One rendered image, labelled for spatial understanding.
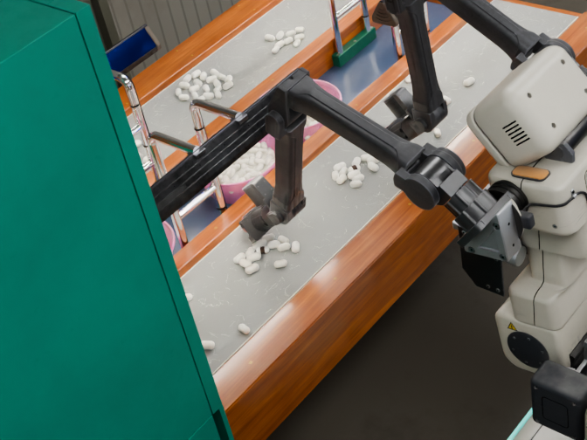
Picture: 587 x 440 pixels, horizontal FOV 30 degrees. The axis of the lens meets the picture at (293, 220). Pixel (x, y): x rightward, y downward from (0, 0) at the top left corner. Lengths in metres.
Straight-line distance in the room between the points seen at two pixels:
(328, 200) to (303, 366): 0.53
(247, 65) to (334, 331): 1.20
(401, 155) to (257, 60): 1.51
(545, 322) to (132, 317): 0.89
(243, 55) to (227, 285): 1.10
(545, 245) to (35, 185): 1.05
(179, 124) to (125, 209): 1.46
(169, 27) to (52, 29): 3.05
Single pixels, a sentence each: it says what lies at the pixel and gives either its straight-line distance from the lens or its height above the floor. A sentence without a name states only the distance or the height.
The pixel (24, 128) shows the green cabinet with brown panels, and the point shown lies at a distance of 1.73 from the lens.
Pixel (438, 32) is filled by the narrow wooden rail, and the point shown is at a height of 0.76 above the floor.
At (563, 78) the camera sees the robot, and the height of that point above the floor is 1.35.
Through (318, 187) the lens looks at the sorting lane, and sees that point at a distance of 2.96.
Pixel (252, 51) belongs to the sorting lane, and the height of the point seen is 0.74.
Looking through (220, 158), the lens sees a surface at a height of 1.07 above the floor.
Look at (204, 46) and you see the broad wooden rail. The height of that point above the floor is 0.76.
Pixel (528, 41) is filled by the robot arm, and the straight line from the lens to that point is 2.40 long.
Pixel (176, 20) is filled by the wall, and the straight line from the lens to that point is 4.78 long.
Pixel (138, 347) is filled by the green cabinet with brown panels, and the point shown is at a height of 1.14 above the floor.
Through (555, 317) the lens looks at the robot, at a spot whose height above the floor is 0.85.
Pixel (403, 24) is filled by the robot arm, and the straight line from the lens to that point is 2.58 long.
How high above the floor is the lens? 2.54
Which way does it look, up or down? 39 degrees down
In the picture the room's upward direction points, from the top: 13 degrees counter-clockwise
